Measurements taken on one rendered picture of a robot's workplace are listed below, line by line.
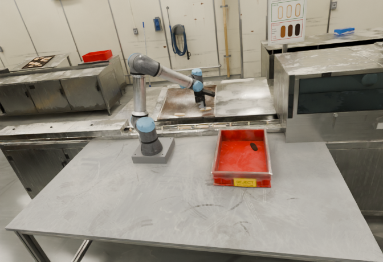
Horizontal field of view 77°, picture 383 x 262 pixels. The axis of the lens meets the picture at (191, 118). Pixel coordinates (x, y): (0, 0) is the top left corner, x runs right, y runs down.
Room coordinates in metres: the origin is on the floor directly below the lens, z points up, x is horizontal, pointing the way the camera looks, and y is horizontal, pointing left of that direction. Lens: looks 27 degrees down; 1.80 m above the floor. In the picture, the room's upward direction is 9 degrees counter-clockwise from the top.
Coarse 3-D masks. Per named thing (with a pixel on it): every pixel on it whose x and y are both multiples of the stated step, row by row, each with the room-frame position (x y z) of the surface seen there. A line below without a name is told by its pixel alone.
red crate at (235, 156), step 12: (228, 144) 1.42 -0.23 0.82; (240, 144) 1.39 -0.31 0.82; (228, 156) 1.28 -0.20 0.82; (240, 156) 1.26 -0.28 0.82; (252, 156) 1.24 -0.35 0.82; (264, 156) 1.22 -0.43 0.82; (228, 168) 1.16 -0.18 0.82; (240, 168) 1.14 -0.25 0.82; (252, 168) 1.13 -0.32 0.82; (264, 168) 1.11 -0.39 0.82; (216, 180) 1.03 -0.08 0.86; (264, 180) 0.96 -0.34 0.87
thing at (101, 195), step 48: (96, 144) 1.71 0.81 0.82; (192, 144) 1.49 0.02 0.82; (288, 144) 1.31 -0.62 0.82; (48, 192) 1.20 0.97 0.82; (96, 192) 1.13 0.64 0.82; (144, 192) 1.07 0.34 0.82; (192, 192) 1.01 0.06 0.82; (240, 192) 0.96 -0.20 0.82; (288, 192) 0.91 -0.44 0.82; (336, 192) 0.86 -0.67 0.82; (96, 240) 0.84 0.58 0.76; (144, 240) 0.75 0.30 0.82; (192, 240) 0.71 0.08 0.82; (240, 240) 0.68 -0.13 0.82; (288, 240) 0.64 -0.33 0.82; (336, 240) 0.61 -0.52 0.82
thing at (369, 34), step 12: (312, 36) 3.74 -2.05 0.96; (324, 36) 3.58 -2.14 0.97; (336, 36) 3.42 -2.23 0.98; (348, 36) 3.28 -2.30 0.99; (360, 36) 3.15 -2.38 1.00; (372, 36) 3.03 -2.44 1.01; (264, 48) 3.60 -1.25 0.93; (276, 48) 3.14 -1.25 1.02; (288, 48) 3.33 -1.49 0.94; (300, 48) 3.23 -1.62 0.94; (312, 48) 3.14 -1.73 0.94; (324, 48) 3.05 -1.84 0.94; (264, 60) 3.62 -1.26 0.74; (264, 72) 3.62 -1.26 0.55
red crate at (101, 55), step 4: (92, 52) 5.38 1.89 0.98; (96, 52) 5.37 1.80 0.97; (100, 52) 5.35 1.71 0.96; (104, 52) 5.34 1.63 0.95; (108, 52) 5.15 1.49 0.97; (84, 56) 5.04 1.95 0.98; (88, 56) 5.03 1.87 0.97; (92, 56) 5.01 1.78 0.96; (96, 56) 5.00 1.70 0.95; (100, 56) 4.99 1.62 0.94; (104, 56) 4.98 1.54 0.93; (108, 56) 5.10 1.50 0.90; (84, 60) 5.04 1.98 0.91; (88, 60) 5.03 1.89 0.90; (92, 60) 5.02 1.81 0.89; (96, 60) 5.01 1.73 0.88
